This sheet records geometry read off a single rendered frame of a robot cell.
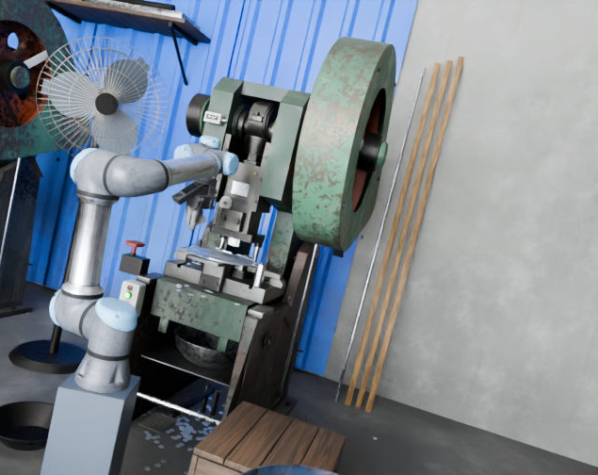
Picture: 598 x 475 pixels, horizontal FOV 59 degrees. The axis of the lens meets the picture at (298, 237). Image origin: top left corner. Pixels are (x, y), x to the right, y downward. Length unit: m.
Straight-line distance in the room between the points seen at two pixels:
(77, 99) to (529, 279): 2.58
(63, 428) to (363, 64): 1.44
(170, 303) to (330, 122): 0.95
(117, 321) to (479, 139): 2.41
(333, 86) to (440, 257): 1.71
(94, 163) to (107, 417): 0.69
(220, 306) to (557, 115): 2.23
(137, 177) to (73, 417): 0.67
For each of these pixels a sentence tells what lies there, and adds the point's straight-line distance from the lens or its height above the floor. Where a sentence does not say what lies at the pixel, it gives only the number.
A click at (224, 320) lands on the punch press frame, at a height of 0.56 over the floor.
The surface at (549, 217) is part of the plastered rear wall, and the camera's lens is 3.32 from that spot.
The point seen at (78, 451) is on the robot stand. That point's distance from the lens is 1.66.
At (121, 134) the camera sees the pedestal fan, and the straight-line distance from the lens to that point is 2.69.
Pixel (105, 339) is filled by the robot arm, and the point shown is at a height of 0.59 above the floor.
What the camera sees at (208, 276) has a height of 0.70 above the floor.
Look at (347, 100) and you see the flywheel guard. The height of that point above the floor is 1.44.
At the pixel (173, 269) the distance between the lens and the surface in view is 2.23.
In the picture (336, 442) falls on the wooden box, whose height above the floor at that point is 0.35.
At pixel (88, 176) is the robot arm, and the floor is 1.01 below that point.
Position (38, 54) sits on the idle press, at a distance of 3.20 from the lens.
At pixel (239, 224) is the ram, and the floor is 0.92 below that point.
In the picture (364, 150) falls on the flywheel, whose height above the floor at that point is 1.32.
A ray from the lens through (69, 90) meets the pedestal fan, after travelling 2.68.
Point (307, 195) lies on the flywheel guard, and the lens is 1.82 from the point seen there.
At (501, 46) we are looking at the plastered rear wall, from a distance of 3.44.
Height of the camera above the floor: 1.11
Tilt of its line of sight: 5 degrees down
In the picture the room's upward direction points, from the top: 14 degrees clockwise
